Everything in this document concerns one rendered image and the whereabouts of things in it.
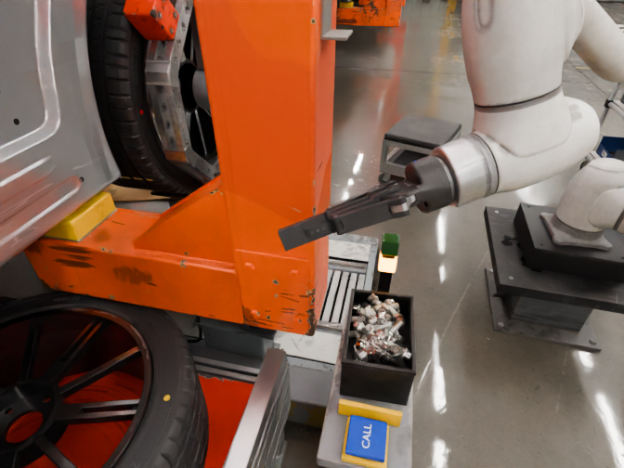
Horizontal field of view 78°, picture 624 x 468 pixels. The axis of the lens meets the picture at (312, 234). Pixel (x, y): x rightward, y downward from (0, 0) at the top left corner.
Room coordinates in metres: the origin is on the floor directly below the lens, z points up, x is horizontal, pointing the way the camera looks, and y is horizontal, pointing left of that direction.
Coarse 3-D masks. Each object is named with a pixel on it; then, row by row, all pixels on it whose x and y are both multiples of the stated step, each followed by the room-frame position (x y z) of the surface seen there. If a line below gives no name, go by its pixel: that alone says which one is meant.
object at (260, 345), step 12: (204, 324) 0.81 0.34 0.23; (216, 324) 0.81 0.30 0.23; (228, 324) 0.81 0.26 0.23; (240, 324) 0.78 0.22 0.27; (204, 336) 0.81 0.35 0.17; (216, 336) 0.80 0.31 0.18; (228, 336) 0.79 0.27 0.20; (240, 336) 0.78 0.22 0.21; (252, 336) 0.77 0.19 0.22; (264, 336) 0.76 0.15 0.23; (216, 348) 0.80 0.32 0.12; (228, 348) 0.79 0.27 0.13; (240, 348) 0.78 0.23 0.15; (252, 348) 0.77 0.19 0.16; (264, 348) 0.77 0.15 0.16; (276, 348) 0.83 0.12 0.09
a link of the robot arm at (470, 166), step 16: (448, 144) 0.49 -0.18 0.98; (464, 144) 0.48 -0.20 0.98; (480, 144) 0.47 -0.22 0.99; (448, 160) 0.46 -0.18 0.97; (464, 160) 0.45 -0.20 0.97; (480, 160) 0.45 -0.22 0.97; (448, 176) 0.45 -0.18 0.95; (464, 176) 0.44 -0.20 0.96; (480, 176) 0.44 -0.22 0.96; (496, 176) 0.44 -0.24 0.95; (464, 192) 0.44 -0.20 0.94; (480, 192) 0.44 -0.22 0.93
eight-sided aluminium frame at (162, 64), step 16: (176, 0) 1.06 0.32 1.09; (192, 0) 1.10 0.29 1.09; (176, 32) 1.00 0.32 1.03; (160, 48) 1.00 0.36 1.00; (176, 48) 0.99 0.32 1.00; (160, 64) 0.95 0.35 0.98; (176, 64) 0.97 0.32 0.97; (160, 80) 0.94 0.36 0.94; (176, 80) 0.96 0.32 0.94; (160, 96) 0.96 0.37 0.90; (176, 96) 0.95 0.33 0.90; (160, 112) 0.94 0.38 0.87; (176, 112) 0.94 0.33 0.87; (160, 128) 0.95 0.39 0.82; (176, 128) 0.93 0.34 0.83; (176, 144) 0.94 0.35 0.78; (176, 160) 0.94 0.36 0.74; (192, 160) 0.96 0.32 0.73; (208, 176) 1.03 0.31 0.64
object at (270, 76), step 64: (256, 0) 0.54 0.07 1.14; (320, 0) 0.56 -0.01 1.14; (256, 64) 0.55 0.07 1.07; (320, 64) 0.57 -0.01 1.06; (256, 128) 0.55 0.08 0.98; (320, 128) 0.57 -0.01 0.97; (256, 192) 0.55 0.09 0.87; (320, 192) 0.58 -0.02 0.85; (256, 256) 0.55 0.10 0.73; (320, 256) 0.59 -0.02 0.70; (256, 320) 0.55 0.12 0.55
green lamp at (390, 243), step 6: (384, 234) 0.71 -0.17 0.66; (390, 234) 0.71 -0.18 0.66; (396, 234) 0.71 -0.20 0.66; (384, 240) 0.69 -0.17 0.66; (390, 240) 0.69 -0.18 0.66; (396, 240) 0.69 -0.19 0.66; (384, 246) 0.68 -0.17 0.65; (390, 246) 0.68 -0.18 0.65; (396, 246) 0.68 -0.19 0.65; (384, 252) 0.68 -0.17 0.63; (390, 252) 0.68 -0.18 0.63; (396, 252) 0.68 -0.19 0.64
